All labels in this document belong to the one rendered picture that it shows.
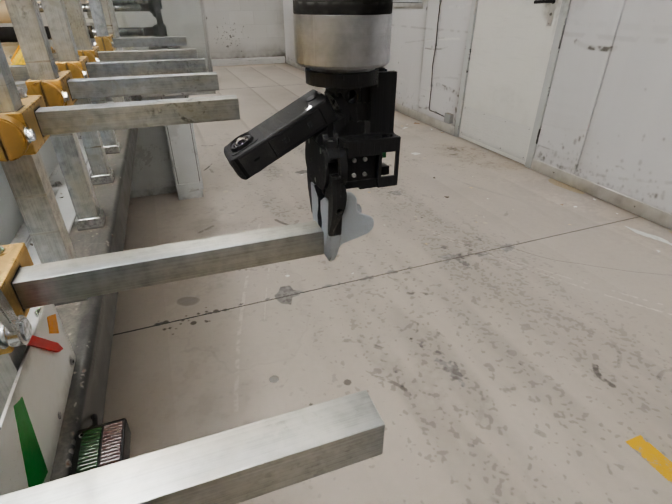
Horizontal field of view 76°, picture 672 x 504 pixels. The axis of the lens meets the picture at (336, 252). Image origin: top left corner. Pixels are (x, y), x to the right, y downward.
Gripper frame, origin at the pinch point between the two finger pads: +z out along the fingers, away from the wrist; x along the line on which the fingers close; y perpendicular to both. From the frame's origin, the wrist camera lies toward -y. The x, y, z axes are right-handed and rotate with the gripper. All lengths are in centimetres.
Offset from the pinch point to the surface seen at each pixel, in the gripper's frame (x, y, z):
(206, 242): 0.3, -13.0, -3.5
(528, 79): 219, 226, 23
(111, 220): 47, -30, 13
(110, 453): -9.8, -25.4, 12.4
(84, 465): -10.3, -27.6, 12.4
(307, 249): -1.5, -2.5, -1.5
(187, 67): 74, -9, -12
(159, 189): 239, -32, 79
